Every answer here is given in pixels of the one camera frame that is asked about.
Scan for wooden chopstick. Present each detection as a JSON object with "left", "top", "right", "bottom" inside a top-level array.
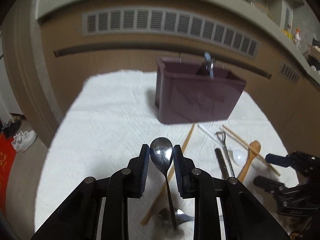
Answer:
[
  {"left": 222, "top": 125, "right": 280, "bottom": 181},
  {"left": 140, "top": 123, "right": 196, "bottom": 226}
]

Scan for wooden spoon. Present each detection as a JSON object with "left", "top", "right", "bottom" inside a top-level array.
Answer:
[{"left": 237, "top": 140, "right": 261, "bottom": 182}]

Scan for black handled ladle spoon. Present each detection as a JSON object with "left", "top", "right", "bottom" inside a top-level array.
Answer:
[{"left": 215, "top": 148, "right": 229, "bottom": 180}]

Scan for black handled steel spoon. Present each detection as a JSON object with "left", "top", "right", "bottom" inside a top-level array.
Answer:
[{"left": 158, "top": 207, "right": 195, "bottom": 227}]

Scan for small dark metal spoon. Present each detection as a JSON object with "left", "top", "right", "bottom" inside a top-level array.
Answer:
[{"left": 150, "top": 137, "right": 178, "bottom": 230}]

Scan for blue plastic spoon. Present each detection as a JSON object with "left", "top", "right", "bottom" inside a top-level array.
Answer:
[{"left": 204, "top": 52, "right": 215, "bottom": 79}]

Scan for grey kitchen countertop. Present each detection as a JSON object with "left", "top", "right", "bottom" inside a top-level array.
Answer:
[{"left": 36, "top": 0, "right": 319, "bottom": 82}]

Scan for small grey vent grille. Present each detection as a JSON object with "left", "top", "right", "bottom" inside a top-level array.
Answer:
[{"left": 279, "top": 63, "right": 300, "bottom": 84}]

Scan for white textured table cloth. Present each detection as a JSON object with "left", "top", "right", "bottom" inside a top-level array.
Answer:
[{"left": 34, "top": 70, "right": 298, "bottom": 239}]

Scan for white sneakers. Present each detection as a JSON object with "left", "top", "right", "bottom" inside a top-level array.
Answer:
[{"left": 11, "top": 130, "right": 37, "bottom": 152}]

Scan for red door mat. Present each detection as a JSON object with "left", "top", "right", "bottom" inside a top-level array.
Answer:
[{"left": 0, "top": 133, "right": 16, "bottom": 214}]

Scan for orange drink bottle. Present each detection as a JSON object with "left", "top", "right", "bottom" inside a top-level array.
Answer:
[{"left": 293, "top": 28, "right": 301, "bottom": 48}]

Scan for maroon plastic utensil bin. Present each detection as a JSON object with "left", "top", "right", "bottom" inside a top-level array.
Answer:
[{"left": 155, "top": 57, "right": 246, "bottom": 125}]

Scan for grey ventilation grille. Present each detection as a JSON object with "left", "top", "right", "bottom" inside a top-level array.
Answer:
[{"left": 81, "top": 7, "right": 260, "bottom": 60}]

